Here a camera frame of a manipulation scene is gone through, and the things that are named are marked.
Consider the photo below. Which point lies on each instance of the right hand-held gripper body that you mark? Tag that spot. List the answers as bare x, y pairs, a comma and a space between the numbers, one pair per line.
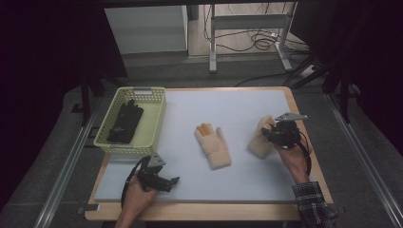
285, 131

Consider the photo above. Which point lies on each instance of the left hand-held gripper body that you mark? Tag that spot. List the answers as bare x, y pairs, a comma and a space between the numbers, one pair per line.
151, 171

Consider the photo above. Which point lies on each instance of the beige knit glove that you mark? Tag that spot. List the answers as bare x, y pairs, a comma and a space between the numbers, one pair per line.
258, 144
212, 145

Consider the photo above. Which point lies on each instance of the pale yellow plastic basket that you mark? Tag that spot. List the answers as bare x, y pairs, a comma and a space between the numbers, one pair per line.
149, 126

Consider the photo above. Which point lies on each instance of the black glove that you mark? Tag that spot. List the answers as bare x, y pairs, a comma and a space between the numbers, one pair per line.
126, 122

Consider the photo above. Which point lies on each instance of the person's left hand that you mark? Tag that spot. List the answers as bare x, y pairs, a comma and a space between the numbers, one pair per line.
138, 198

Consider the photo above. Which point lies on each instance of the person's right hand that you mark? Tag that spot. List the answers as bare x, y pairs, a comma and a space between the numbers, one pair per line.
294, 161

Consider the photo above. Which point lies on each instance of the white foam mat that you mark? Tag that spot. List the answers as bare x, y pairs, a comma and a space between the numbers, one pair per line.
228, 107

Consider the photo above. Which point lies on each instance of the black stand leg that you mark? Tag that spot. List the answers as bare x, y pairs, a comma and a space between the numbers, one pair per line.
85, 101
343, 95

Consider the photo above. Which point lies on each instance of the black curtain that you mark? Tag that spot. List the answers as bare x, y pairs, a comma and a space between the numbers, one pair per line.
47, 47
364, 47

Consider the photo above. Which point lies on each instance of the white cabinet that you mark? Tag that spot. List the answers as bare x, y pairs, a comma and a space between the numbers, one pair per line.
145, 28

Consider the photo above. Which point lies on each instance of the metal floor rail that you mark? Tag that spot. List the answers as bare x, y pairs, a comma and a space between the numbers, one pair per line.
63, 171
364, 158

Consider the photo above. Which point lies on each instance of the grey metal desk frame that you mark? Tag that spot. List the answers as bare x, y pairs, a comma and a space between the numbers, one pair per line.
247, 22

